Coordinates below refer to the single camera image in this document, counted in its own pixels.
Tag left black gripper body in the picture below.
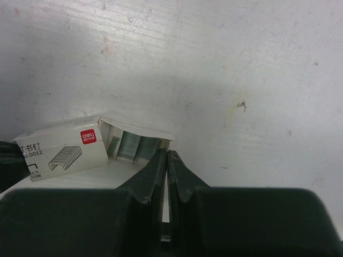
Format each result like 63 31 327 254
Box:
0 141 29 193

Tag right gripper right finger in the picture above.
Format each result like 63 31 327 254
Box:
167 150 342 256

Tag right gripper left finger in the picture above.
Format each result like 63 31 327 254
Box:
1 149 167 256

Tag small strip of staples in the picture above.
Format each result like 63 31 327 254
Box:
117 131 141 162

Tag staple box with red dot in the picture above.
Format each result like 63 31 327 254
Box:
13 116 110 182

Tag open white staple box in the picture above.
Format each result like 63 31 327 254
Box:
99 112 174 165

